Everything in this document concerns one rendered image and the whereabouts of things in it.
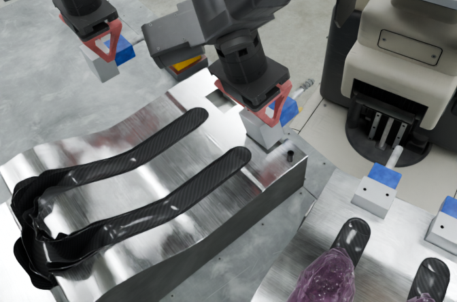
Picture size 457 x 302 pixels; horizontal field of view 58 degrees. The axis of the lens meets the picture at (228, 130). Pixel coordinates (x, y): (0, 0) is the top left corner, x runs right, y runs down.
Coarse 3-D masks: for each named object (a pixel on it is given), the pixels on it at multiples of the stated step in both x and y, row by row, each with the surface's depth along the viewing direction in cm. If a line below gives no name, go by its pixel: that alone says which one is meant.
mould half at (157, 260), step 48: (192, 96) 71; (48, 144) 62; (96, 144) 65; (192, 144) 65; (240, 144) 64; (288, 144) 64; (96, 192) 57; (144, 192) 60; (240, 192) 60; (288, 192) 67; (0, 240) 60; (144, 240) 54; (192, 240) 56; (0, 288) 56; (96, 288) 48; (144, 288) 54
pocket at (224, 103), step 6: (216, 90) 72; (210, 96) 72; (216, 96) 73; (222, 96) 75; (216, 102) 74; (222, 102) 74; (228, 102) 74; (234, 102) 72; (222, 108) 73; (228, 108) 73
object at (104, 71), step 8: (96, 40) 71; (120, 40) 72; (136, 40) 74; (80, 48) 70; (88, 48) 70; (104, 48) 70; (120, 48) 71; (128, 48) 71; (88, 56) 69; (96, 56) 68; (120, 56) 72; (128, 56) 73; (88, 64) 72; (96, 64) 69; (104, 64) 70; (112, 64) 71; (120, 64) 72; (96, 72) 71; (104, 72) 71; (112, 72) 72; (104, 80) 72
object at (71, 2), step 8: (56, 0) 65; (64, 0) 60; (72, 0) 60; (80, 0) 60; (88, 0) 61; (96, 0) 62; (104, 0) 64; (64, 8) 63; (72, 8) 61; (80, 8) 61; (88, 8) 61; (96, 8) 62; (104, 8) 63; (112, 8) 62; (72, 16) 62; (80, 16) 62; (88, 16) 62; (96, 16) 61; (104, 16) 61; (112, 16) 62; (80, 24) 61; (88, 24) 60; (80, 32) 61; (88, 32) 61
